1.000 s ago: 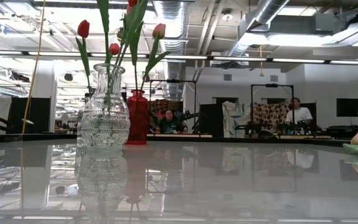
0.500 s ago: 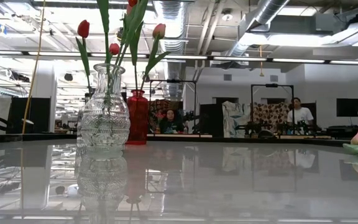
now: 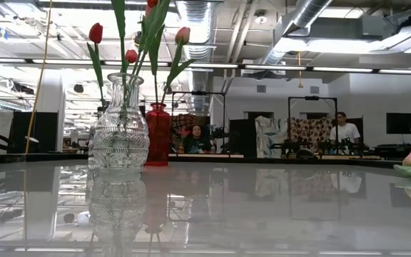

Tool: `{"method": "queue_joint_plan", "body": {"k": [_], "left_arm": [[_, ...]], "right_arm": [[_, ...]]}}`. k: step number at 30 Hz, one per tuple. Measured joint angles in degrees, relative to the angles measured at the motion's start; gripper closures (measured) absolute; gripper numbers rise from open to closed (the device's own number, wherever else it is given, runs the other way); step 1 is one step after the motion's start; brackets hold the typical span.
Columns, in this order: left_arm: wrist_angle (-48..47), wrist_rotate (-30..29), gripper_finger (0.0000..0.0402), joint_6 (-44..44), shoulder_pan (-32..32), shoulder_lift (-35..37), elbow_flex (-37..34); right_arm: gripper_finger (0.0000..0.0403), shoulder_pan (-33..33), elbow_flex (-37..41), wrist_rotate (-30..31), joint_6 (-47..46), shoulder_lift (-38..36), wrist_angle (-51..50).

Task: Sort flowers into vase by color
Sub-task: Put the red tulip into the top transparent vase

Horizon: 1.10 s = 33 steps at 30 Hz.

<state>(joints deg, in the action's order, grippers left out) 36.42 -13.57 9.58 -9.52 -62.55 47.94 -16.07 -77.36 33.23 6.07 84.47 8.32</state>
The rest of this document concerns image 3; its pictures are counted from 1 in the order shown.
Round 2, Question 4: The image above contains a red glass vase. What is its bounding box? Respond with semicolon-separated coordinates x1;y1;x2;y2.
144;102;173;168

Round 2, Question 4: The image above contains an embossed clear glass vase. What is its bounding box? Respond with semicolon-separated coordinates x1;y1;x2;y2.
86;72;151;176

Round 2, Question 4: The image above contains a person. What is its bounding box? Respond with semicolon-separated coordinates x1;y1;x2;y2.
183;124;213;154
329;111;362;146

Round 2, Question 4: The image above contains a dark patterned fabric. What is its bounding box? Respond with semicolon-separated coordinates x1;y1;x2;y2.
171;114;210;151

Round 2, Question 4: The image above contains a white teal patterned fabric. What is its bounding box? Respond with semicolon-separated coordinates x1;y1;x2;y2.
255;115;289;158

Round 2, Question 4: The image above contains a brown patterned fabric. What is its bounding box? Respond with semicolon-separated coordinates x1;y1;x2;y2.
288;116;335;143

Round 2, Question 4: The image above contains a round ceiling fixture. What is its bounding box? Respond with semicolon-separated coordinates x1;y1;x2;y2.
254;9;268;25

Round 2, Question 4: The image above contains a ceiling light strip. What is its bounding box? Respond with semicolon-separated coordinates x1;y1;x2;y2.
0;56;411;76

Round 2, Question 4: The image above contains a black monitor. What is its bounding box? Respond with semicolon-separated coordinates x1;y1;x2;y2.
385;112;411;135

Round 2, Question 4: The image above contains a black pipe frame stand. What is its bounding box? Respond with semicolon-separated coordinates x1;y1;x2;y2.
287;95;338;158
171;91;227;143

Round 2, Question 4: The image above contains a yellow ceiling pendant cord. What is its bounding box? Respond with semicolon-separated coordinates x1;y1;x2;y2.
297;51;305;89

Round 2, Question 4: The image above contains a silver corrugated ventilation duct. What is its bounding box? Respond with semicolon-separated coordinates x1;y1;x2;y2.
176;0;215;115

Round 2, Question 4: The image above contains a white rectangular ceiling duct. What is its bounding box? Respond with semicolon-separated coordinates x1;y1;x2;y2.
273;16;411;69

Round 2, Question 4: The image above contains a yellow extension cable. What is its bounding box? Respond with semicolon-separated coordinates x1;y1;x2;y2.
23;0;54;155

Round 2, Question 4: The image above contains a black aluminium table frame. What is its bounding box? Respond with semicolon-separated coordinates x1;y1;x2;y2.
0;152;411;172

